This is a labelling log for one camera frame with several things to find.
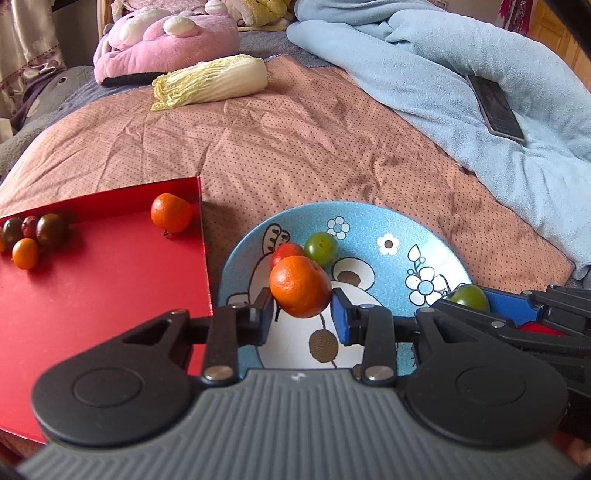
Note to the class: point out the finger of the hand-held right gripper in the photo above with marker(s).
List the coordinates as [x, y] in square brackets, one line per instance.
[531, 338]
[508, 304]

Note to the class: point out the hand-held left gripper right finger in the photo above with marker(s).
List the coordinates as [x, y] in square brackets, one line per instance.
[340, 318]

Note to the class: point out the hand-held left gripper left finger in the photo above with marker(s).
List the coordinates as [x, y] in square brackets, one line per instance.
[264, 319]

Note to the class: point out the green tomato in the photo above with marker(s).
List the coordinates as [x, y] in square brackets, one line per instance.
[320, 248]
[468, 296]

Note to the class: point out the orange tangerine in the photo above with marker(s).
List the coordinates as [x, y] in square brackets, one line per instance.
[300, 286]
[171, 212]

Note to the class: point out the red orange tomato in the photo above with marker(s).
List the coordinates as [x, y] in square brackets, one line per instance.
[286, 250]

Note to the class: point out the blue cartoon print plate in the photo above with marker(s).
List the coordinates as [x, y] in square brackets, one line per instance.
[369, 221]

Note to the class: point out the red tray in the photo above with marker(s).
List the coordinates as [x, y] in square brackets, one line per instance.
[92, 300]

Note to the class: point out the dark red tomato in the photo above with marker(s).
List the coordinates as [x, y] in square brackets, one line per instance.
[11, 231]
[30, 225]

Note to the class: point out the black smartphone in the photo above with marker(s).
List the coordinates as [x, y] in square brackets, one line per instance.
[496, 108]

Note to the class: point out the dark brown tomato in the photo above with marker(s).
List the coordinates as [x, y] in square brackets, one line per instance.
[51, 229]

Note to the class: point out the napa cabbage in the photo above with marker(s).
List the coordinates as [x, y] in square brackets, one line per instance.
[217, 81]

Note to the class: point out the light blue blanket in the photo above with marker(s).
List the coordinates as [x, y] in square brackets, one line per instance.
[438, 69]

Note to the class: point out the wooden door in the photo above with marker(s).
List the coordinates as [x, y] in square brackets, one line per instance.
[558, 41]

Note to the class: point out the grey blue bed sheet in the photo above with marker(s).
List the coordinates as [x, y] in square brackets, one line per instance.
[272, 46]

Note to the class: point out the red hanging ornament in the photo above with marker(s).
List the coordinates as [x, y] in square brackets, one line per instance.
[512, 14]

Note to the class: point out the pink plush toy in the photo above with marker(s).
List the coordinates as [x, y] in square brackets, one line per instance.
[175, 41]

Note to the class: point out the grey shark plush toy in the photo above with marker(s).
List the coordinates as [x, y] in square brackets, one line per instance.
[46, 106]

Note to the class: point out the yellow plush toy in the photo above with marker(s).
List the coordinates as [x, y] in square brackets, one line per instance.
[263, 9]

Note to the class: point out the floral curtain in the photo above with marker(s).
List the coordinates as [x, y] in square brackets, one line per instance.
[27, 37]

